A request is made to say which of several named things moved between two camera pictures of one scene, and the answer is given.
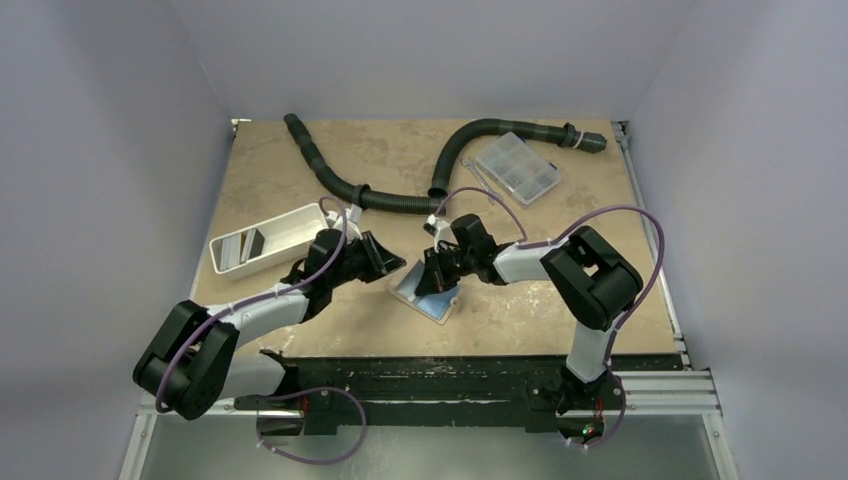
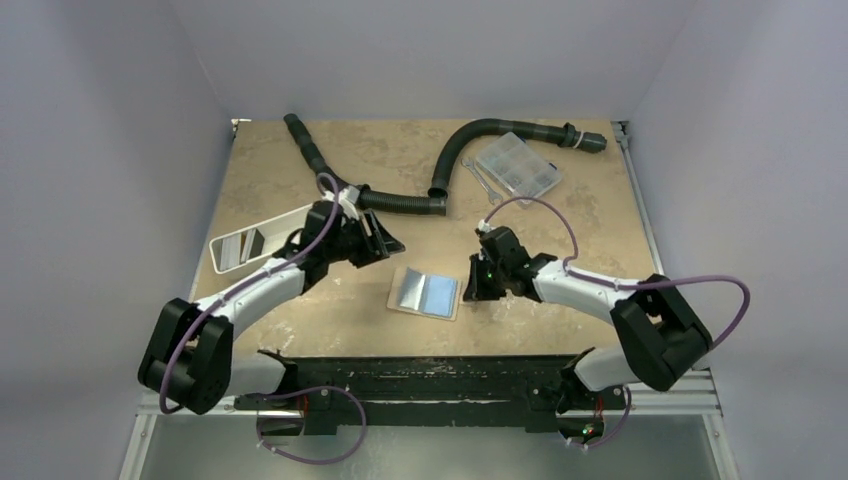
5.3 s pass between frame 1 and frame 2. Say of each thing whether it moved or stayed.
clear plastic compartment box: stayed
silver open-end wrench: stayed
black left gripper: moved
